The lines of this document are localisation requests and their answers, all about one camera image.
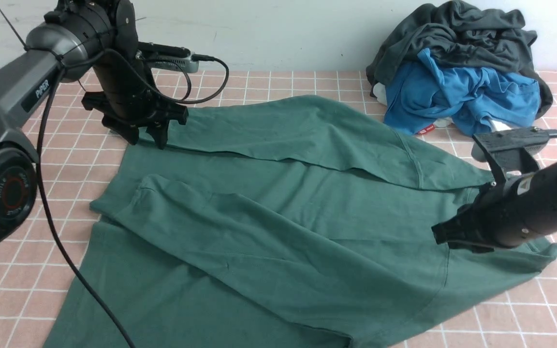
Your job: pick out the pink checkered tablecloth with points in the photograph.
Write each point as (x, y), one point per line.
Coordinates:
(81, 157)

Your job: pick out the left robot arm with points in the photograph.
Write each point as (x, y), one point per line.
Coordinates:
(76, 36)

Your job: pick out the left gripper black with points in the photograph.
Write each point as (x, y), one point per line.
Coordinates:
(130, 97)

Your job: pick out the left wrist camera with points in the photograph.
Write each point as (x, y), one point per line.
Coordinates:
(158, 56)

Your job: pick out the blue shirt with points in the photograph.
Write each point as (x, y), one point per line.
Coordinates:
(422, 92)

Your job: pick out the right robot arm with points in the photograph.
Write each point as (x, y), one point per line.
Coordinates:
(541, 198)

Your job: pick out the dark grey garment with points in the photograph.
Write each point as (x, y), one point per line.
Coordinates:
(459, 34)

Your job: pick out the green long-sleeved shirt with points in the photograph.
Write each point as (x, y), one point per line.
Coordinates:
(298, 223)

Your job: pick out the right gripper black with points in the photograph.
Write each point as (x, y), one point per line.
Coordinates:
(492, 221)

